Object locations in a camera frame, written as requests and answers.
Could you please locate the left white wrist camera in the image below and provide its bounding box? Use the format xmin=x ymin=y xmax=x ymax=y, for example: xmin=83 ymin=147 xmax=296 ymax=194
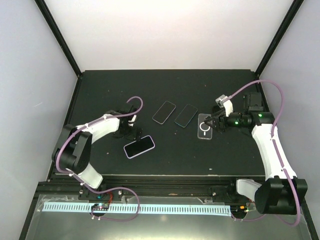
xmin=128 ymin=114 xmax=137 ymax=127

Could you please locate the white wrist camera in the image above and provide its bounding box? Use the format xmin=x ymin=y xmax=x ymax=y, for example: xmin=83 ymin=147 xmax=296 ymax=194
xmin=128 ymin=114 xmax=137 ymax=127
xmin=215 ymin=94 xmax=234 ymax=117

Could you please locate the white slotted cable duct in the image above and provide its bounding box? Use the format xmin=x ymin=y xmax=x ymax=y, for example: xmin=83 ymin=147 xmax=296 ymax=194
xmin=42 ymin=202 xmax=232 ymax=217

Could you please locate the left small circuit board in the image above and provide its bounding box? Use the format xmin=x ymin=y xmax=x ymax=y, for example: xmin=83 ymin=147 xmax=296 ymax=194
xmin=91 ymin=203 xmax=110 ymax=212

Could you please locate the right frame post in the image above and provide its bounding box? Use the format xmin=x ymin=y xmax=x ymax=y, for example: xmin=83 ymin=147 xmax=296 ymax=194
xmin=255 ymin=0 xmax=304 ymax=78

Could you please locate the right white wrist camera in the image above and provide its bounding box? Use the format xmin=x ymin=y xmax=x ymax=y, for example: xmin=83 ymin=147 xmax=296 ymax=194
xmin=215 ymin=94 xmax=234 ymax=117

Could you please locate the silver bare phone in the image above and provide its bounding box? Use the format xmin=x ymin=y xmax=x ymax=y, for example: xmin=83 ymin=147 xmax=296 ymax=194
xmin=152 ymin=101 xmax=176 ymax=125

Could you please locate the small circuit board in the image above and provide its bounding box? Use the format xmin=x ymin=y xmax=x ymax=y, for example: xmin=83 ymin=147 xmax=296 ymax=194
xmin=91 ymin=203 xmax=110 ymax=212
xmin=230 ymin=205 xmax=250 ymax=213

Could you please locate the left frame post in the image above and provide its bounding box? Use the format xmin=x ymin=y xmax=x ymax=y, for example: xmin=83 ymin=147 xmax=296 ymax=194
xmin=34 ymin=0 xmax=82 ymax=78

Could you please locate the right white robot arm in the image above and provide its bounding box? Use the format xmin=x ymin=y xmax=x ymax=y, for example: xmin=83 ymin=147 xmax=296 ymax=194
xmin=204 ymin=92 xmax=308 ymax=215

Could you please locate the frame post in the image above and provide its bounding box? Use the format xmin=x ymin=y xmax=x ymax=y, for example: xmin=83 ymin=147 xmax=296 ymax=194
xmin=34 ymin=0 xmax=82 ymax=78
xmin=255 ymin=0 xmax=304 ymax=78

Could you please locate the right small circuit board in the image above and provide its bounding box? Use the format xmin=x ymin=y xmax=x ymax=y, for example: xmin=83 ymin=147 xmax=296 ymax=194
xmin=230 ymin=205 xmax=250 ymax=213

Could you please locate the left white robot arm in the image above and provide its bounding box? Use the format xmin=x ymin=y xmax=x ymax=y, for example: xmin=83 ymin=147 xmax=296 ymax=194
xmin=52 ymin=103 xmax=142 ymax=200

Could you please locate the clear phone case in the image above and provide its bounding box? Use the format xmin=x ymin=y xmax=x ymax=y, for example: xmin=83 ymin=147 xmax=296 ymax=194
xmin=197 ymin=113 xmax=213 ymax=140

